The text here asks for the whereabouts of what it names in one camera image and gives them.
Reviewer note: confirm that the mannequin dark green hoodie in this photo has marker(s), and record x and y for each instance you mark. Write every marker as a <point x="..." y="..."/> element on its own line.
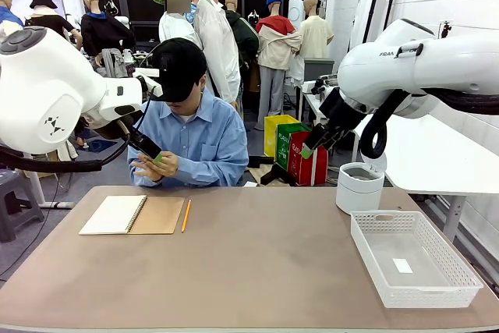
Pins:
<point x="245" y="36"/>

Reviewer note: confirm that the spiral notebook kraft cover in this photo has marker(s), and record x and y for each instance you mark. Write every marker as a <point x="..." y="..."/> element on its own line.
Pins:
<point x="117" y="214"/>

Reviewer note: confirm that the white round lidded trash bin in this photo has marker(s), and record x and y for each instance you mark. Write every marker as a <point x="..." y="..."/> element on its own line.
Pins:
<point x="358" y="192"/>

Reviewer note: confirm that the black box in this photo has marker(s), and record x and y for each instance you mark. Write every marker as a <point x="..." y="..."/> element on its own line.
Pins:
<point x="261" y="161"/>

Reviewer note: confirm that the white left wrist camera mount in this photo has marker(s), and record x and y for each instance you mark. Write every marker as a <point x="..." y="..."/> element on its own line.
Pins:
<point x="150" y="85"/>

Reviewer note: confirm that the black tripod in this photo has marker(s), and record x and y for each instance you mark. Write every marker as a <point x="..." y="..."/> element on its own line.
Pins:
<point x="445" y="30"/>

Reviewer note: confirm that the mannequin with blue top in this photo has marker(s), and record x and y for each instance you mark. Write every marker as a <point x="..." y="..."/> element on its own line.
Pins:
<point x="8" y="17"/>

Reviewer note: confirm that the grey box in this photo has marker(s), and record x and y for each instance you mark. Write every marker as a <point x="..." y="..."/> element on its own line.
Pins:
<point x="317" y="69"/>

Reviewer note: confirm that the white table leg frame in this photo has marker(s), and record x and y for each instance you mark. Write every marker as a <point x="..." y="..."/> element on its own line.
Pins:
<point x="58" y="204"/>

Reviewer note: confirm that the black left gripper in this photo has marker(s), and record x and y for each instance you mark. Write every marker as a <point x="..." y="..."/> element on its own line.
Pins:
<point x="146" y="145"/>

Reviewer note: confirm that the mannequin with black bucket hat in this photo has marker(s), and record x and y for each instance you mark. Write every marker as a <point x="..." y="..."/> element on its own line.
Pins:
<point x="47" y="19"/>

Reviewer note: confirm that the white oval fan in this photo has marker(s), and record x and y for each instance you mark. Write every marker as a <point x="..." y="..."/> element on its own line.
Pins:
<point x="296" y="13"/>

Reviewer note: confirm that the red recycling bin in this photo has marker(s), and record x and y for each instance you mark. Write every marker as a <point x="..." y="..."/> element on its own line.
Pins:
<point x="316" y="169"/>

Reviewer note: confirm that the black floor stand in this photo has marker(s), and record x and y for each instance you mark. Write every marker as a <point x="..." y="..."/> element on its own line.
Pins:
<point x="278" y="175"/>

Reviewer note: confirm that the small white table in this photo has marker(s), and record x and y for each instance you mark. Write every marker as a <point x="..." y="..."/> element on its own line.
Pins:
<point x="310" y="103"/>

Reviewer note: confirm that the figure with green checkered hat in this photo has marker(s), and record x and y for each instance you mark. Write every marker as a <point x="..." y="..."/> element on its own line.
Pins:
<point x="177" y="29"/>

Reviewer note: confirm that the person's left hand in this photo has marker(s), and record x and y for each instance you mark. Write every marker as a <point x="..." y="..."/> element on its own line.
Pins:
<point x="169" y="167"/>

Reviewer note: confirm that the black baseball cap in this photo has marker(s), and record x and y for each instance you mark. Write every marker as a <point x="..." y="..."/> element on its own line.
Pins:
<point x="177" y="71"/>

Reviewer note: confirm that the person's left forearm blue sleeve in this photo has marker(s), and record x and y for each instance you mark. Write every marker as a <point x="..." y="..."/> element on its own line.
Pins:
<point x="191" y="181"/>

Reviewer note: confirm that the mannequin cream shirt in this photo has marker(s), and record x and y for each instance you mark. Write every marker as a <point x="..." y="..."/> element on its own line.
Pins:
<point x="316" y="36"/>

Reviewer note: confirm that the tall mannequin white shirt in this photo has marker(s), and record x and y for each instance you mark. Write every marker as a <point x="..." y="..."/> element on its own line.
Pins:
<point x="218" y="44"/>

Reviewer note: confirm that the person's right hand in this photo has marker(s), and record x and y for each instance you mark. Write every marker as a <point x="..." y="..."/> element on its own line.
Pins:
<point x="141" y="165"/>

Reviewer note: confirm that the orange pencil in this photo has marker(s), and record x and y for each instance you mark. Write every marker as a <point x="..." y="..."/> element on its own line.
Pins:
<point x="186" y="216"/>

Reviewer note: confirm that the bald mannequin black hoodie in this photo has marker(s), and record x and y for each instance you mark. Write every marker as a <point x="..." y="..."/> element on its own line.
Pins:
<point x="103" y="30"/>

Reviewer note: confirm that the yellow recycling bin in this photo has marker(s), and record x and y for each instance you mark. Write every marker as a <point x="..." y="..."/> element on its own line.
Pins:
<point x="274" y="134"/>

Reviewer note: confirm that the white perforated plastic basket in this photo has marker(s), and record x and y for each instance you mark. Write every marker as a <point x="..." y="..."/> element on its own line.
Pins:
<point x="409" y="282"/>

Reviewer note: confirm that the mannequin blue cap red jacket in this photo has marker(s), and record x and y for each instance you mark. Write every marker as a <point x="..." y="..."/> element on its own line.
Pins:
<point x="277" y="48"/>

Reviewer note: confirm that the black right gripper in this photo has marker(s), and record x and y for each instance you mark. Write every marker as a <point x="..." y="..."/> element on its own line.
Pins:
<point x="339" y="110"/>

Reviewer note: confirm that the grey plastic stool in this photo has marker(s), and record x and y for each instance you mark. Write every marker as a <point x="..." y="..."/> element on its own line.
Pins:
<point x="19" y="192"/>

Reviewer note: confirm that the person in blue shirt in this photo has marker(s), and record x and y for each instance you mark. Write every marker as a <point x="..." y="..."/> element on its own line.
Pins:
<point x="210" y="142"/>

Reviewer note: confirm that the white rectangular label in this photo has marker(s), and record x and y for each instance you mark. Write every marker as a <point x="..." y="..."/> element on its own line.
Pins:
<point x="402" y="266"/>

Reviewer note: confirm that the green recycling bin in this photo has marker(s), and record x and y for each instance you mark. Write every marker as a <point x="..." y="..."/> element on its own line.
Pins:
<point x="284" y="146"/>

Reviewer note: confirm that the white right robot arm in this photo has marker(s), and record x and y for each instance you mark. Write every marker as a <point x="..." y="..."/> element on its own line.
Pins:
<point x="448" y="64"/>

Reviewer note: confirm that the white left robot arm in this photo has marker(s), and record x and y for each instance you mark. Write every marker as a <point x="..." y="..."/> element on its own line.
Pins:
<point x="47" y="87"/>

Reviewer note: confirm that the large white side table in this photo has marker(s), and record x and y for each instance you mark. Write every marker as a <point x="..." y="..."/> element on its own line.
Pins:
<point x="429" y="161"/>

